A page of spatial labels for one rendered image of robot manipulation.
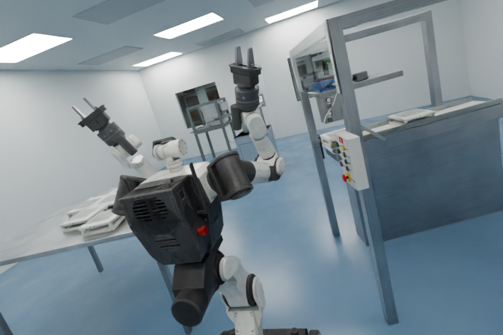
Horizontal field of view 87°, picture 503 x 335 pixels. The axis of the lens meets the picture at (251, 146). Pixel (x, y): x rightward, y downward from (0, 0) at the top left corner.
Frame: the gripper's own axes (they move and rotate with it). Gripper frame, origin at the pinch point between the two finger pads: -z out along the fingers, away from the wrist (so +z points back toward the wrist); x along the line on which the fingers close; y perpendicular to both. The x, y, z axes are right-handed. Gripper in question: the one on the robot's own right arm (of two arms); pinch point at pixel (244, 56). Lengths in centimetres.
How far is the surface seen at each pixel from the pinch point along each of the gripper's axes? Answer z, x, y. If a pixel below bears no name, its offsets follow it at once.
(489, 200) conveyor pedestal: 148, -102, 176
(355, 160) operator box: 53, -31, 37
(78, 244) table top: 120, 105, -62
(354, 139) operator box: 43, -28, 39
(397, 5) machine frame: -7, -24, 78
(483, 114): 78, -75, 181
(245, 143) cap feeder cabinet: 233, 219, 224
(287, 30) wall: 104, 334, 534
